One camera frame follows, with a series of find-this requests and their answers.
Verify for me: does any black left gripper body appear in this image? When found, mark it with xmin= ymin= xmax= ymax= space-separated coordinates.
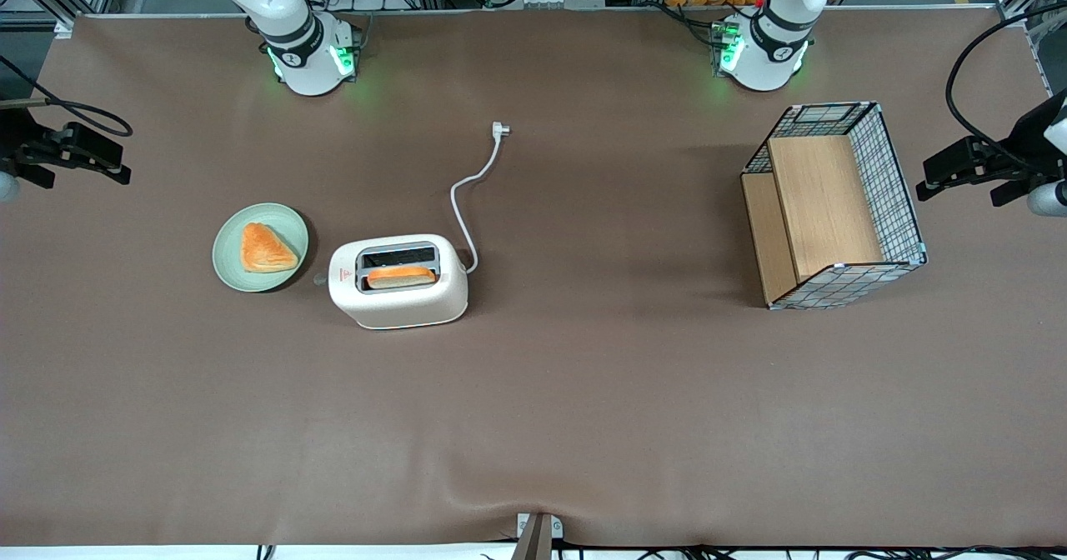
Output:
xmin=974 ymin=87 xmax=1067 ymax=183

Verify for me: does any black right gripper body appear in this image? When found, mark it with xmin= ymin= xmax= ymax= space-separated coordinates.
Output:
xmin=0 ymin=110 xmax=69 ymax=188

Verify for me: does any white two-slot toaster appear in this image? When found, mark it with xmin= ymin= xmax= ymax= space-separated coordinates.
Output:
xmin=328 ymin=233 xmax=469 ymax=331

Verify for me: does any wooden stepped shelf insert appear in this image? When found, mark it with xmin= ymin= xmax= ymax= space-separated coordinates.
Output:
xmin=742 ymin=135 xmax=885 ymax=305

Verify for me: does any pale green round plate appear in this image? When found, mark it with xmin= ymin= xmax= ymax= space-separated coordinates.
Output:
xmin=212 ymin=202 xmax=310 ymax=293

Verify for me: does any triangular golden pastry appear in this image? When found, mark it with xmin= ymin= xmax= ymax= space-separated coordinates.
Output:
xmin=240 ymin=222 xmax=300 ymax=274

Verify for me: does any toast slice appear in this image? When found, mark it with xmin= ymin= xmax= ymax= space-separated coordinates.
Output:
xmin=367 ymin=265 xmax=437 ymax=290

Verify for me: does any brown table cover mat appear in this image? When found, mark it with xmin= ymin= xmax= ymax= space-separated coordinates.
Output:
xmin=0 ymin=6 xmax=1067 ymax=549

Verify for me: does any black wire mesh basket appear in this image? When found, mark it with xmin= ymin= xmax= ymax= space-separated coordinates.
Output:
xmin=741 ymin=102 xmax=929 ymax=312

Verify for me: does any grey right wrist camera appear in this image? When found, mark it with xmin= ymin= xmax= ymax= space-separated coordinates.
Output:
xmin=0 ymin=162 xmax=56 ymax=204

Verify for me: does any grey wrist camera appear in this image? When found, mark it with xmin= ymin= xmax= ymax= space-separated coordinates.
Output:
xmin=0 ymin=162 xmax=56 ymax=204
xmin=990 ymin=178 xmax=1067 ymax=218

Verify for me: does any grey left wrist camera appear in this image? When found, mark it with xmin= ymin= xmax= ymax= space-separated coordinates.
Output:
xmin=990 ymin=178 xmax=1067 ymax=218

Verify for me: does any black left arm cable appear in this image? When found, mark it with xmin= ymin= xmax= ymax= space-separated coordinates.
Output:
xmin=945 ymin=2 xmax=1067 ymax=176

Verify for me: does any white power cord with plug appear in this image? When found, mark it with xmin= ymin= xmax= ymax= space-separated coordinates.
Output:
xmin=450 ymin=122 xmax=512 ymax=275

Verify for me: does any metal table edge bracket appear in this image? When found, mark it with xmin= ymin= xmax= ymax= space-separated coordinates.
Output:
xmin=510 ymin=512 xmax=565 ymax=560

